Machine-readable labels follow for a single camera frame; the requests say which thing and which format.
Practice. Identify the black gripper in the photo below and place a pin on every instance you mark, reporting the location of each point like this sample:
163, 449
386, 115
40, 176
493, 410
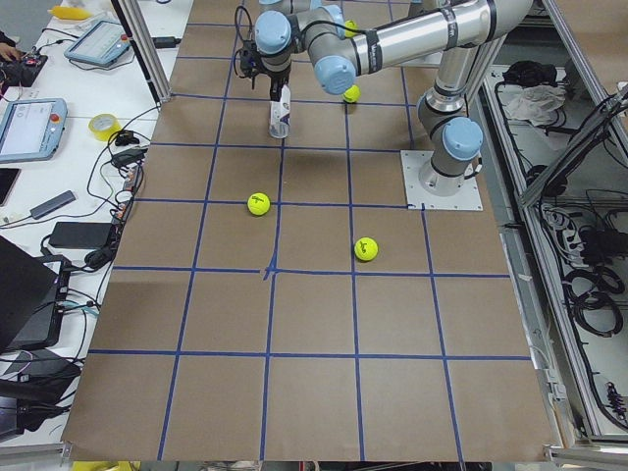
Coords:
276, 81

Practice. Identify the tennis ball can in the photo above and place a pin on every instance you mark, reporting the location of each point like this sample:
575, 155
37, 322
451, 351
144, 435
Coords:
279, 123

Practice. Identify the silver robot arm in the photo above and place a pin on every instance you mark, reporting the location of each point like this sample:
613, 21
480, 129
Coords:
304, 5
456, 29

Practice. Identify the far tennis ball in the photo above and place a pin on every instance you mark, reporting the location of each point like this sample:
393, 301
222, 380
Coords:
352, 95

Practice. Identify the tennis ball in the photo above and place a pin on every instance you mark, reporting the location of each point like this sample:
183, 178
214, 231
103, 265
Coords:
366, 249
352, 95
258, 204
350, 28

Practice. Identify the farthest tennis ball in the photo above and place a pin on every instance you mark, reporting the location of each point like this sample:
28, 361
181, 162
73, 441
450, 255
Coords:
350, 28

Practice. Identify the middle tennis ball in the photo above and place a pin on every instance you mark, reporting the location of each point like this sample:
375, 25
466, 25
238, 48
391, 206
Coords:
258, 204

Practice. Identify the near tennis ball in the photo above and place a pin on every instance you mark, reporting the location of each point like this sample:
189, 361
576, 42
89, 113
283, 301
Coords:
366, 249

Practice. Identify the far teach pendant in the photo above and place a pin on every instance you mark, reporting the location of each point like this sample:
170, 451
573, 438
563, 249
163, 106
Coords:
101, 46

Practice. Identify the teach pendant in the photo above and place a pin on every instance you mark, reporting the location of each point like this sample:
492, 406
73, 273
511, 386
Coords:
31, 129
101, 46

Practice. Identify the yellow tape roll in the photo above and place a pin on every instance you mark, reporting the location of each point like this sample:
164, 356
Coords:
104, 126

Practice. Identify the grey usb hub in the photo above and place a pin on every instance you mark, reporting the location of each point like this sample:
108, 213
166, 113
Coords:
52, 204

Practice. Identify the near teach pendant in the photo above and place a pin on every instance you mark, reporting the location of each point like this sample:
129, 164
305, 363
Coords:
31, 129

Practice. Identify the white crumpled cloth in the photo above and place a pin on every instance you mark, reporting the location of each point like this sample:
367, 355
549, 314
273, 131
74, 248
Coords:
537, 105

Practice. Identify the black power adapter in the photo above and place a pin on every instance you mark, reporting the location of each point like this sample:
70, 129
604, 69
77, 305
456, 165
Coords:
80, 235

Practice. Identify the black laptop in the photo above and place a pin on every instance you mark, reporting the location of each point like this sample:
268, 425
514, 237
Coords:
32, 290

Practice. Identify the aluminium frame post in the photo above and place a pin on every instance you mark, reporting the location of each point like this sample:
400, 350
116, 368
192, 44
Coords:
136, 29

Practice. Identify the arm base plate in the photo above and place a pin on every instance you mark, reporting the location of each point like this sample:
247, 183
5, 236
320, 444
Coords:
426, 189

